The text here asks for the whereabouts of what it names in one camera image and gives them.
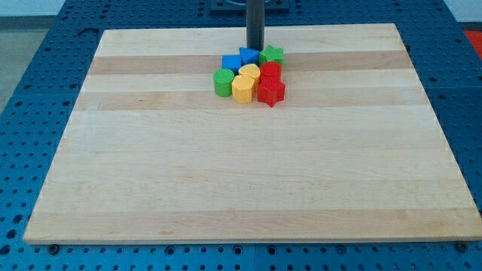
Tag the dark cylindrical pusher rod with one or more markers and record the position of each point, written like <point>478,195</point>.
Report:
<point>255,22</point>

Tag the green star block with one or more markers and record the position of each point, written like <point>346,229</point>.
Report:
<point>271,54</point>

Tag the blue triangle block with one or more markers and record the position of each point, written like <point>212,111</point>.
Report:
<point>249,56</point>

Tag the blue cube block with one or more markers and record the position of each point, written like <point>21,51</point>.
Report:
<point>232,62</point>

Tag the yellow heart block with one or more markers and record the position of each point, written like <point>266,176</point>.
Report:
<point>253,71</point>

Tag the red cylinder block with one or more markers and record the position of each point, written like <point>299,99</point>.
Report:
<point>271,71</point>

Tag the green cylinder block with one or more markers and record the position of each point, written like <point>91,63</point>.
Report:
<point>223,79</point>

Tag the yellow hexagon block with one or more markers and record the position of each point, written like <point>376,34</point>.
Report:
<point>242,88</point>

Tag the red star block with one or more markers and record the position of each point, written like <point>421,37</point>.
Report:
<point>271,91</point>

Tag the light wooden board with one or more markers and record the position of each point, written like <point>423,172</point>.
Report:
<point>354,153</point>

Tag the blue perforated table plate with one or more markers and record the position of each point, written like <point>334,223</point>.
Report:
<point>33,121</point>

